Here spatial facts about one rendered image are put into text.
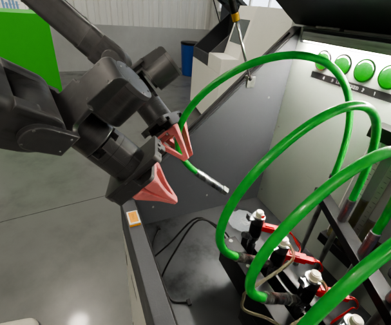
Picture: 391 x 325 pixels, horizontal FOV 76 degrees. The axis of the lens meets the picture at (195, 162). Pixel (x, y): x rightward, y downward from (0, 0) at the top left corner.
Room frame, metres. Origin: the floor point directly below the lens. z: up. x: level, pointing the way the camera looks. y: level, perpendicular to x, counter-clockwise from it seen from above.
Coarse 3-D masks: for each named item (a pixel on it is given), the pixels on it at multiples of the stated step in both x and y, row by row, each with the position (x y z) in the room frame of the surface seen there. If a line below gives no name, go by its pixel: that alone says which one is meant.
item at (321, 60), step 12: (252, 60) 0.49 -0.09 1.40; (264, 60) 0.49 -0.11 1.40; (276, 60) 0.49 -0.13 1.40; (312, 60) 0.49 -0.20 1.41; (324, 60) 0.49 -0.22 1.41; (228, 72) 0.49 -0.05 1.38; (240, 72) 0.49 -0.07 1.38; (336, 72) 0.50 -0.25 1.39; (216, 84) 0.48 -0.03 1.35; (348, 84) 0.50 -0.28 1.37; (204, 96) 0.48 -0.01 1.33; (348, 96) 0.50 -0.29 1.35; (192, 108) 0.48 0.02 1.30; (180, 120) 0.48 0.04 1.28; (348, 120) 0.50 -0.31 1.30; (348, 132) 0.50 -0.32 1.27; (192, 168) 0.48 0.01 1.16; (336, 168) 0.50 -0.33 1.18
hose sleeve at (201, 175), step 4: (200, 172) 0.48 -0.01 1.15; (196, 176) 0.48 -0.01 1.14; (200, 176) 0.48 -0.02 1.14; (204, 176) 0.48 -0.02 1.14; (208, 176) 0.49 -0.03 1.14; (204, 180) 0.48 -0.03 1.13; (208, 180) 0.48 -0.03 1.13; (212, 180) 0.49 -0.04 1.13; (212, 184) 0.48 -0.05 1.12; (216, 184) 0.48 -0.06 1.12; (220, 184) 0.49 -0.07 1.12; (216, 188) 0.48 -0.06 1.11; (220, 188) 0.48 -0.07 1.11
